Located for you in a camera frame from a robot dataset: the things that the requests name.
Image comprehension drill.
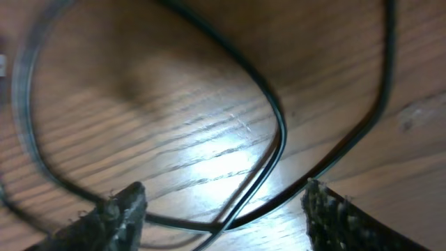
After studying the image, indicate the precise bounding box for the black USB cable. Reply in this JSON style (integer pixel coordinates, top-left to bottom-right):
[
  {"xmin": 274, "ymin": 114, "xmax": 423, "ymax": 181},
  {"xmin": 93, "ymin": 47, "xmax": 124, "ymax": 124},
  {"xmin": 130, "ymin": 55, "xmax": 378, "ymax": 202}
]
[{"xmin": 10, "ymin": 0, "xmax": 398, "ymax": 251}]

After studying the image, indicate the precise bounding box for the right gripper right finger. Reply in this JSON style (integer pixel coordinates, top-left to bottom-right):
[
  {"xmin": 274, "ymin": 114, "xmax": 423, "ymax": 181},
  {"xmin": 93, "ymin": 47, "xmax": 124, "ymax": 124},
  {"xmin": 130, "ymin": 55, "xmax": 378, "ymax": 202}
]
[{"xmin": 301, "ymin": 179, "xmax": 427, "ymax": 251}]

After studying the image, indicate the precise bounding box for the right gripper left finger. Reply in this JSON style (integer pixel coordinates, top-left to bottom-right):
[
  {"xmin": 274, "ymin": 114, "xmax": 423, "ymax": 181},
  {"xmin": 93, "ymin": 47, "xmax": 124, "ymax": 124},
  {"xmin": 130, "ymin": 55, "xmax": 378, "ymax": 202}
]
[{"xmin": 24, "ymin": 182, "xmax": 147, "ymax": 251}]

